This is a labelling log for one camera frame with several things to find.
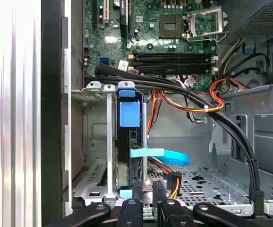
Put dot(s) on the metal socket cover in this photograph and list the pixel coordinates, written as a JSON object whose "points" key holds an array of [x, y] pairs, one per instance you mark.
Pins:
{"points": [[205, 36]]}

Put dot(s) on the grey power supply unit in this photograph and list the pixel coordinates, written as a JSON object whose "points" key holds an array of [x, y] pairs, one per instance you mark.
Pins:
{"points": [[264, 21]]}

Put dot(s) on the metal locking lever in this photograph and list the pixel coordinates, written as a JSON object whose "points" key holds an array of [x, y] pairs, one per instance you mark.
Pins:
{"points": [[202, 40]]}

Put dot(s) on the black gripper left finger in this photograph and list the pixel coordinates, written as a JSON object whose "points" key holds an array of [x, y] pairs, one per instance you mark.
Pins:
{"points": [[133, 212]]}

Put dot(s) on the CPU socket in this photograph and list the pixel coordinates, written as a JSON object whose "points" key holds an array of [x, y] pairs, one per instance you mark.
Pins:
{"points": [[170, 26]]}

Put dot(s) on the metal disk bay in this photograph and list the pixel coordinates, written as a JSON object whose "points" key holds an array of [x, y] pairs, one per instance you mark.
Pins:
{"points": [[109, 142]]}

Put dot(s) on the hard disk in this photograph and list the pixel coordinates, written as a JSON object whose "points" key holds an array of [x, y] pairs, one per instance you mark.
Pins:
{"points": [[129, 113]]}

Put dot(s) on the white expansion slot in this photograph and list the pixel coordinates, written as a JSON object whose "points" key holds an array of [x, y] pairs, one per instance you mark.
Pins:
{"points": [[106, 11]]}

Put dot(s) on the black PC case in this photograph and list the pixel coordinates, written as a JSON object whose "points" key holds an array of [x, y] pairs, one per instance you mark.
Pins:
{"points": [[51, 118]]}

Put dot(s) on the green motherboard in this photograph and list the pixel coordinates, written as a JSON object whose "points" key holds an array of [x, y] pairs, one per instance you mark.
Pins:
{"points": [[150, 47]]}

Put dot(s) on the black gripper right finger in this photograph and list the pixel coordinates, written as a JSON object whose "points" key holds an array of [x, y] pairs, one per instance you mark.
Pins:
{"points": [[172, 212]]}

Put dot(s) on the metal optical drive cage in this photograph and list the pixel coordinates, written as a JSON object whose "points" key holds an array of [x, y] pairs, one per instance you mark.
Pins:
{"points": [[257, 106]]}

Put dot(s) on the black RAM slot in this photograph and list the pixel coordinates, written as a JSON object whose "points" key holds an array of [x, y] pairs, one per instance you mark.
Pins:
{"points": [[174, 55], [174, 70], [174, 65], [174, 59]]}

